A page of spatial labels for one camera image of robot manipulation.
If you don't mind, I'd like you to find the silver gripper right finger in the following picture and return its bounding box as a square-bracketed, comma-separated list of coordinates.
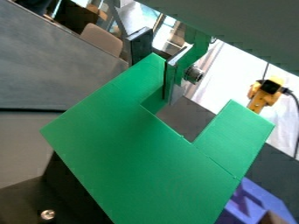
[163, 29, 211, 104]

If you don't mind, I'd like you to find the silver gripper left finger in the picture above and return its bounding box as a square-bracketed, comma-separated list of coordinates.
[126, 26, 154, 66]

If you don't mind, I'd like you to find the green U-shaped block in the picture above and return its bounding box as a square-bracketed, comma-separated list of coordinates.
[42, 54, 275, 224]

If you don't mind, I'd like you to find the purple board with cross slot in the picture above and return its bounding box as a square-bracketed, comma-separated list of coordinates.
[215, 178, 299, 224]

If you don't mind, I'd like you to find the black angle fixture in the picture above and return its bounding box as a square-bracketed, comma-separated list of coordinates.
[0, 153, 114, 224]

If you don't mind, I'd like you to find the brown bridge block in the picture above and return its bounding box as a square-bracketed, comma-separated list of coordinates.
[259, 211, 298, 224]

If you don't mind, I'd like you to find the yellow side camera mount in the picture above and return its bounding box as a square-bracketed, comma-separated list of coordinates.
[247, 76, 285, 114]

